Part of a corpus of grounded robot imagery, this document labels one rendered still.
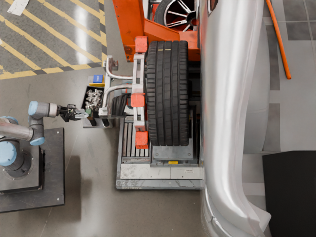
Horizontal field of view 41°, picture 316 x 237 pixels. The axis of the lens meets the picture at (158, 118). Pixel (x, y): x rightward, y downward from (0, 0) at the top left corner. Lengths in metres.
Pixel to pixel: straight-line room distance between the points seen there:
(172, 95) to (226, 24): 0.68
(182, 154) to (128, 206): 0.59
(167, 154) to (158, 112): 0.85
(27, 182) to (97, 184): 0.57
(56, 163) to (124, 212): 0.63
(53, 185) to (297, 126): 1.72
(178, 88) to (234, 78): 0.70
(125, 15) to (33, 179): 1.30
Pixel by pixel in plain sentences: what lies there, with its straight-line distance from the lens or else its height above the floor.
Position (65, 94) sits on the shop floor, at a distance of 3.81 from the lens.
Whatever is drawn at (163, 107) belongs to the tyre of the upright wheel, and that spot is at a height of 1.09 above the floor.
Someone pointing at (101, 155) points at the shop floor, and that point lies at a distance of 3.50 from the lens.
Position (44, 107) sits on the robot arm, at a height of 0.87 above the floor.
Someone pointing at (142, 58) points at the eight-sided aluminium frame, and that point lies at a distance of 2.52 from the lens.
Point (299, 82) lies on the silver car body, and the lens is 2.59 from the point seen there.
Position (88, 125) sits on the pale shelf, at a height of 0.45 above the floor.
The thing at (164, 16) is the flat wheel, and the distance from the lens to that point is 3.49.
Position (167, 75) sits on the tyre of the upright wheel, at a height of 1.17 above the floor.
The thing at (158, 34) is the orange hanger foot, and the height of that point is 0.79.
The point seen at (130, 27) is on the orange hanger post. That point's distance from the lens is 2.88.
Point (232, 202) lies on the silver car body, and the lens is 1.63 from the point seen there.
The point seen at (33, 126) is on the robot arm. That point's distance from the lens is 2.85.
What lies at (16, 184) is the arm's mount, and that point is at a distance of 3.17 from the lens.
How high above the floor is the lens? 3.20
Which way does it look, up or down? 64 degrees down
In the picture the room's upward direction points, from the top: 9 degrees counter-clockwise
